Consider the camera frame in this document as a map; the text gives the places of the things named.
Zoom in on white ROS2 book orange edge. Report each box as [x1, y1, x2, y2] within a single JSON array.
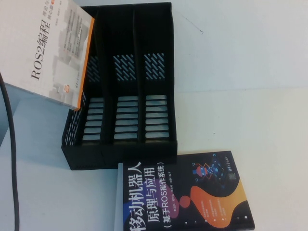
[[0, 0, 96, 112]]

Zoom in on black plastic book stand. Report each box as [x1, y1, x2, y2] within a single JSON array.
[[61, 1, 179, 171]]

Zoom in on black book colourful cover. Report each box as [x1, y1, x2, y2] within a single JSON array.
[[114, 150, 257, 231]]

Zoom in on black cable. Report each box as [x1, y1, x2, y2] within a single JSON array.
[[0, 71, 20, 231]]

